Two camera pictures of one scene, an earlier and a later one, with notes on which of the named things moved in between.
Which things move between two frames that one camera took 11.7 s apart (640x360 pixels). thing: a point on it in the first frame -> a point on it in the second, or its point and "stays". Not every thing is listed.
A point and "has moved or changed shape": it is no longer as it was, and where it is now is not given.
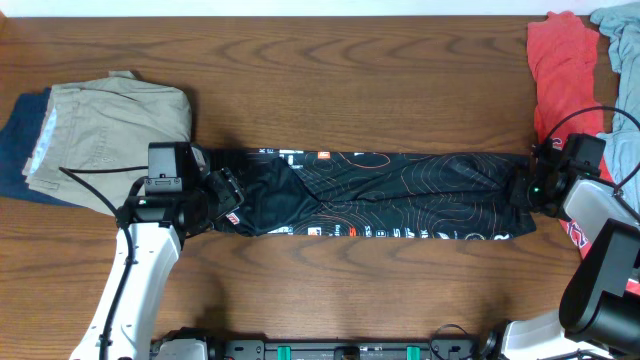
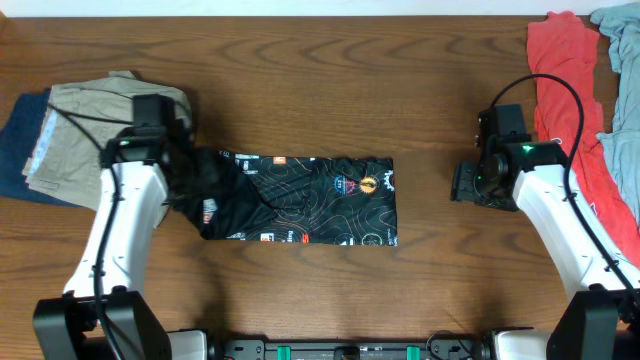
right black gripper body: [523, 189] -> [463, 182]
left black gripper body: [226, 191] -> [201, 170]
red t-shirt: [563, 54] stays
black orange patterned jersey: [373, 194] has moved or changed shape
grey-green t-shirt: [620, 25] stays
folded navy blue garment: [17, 139] stays
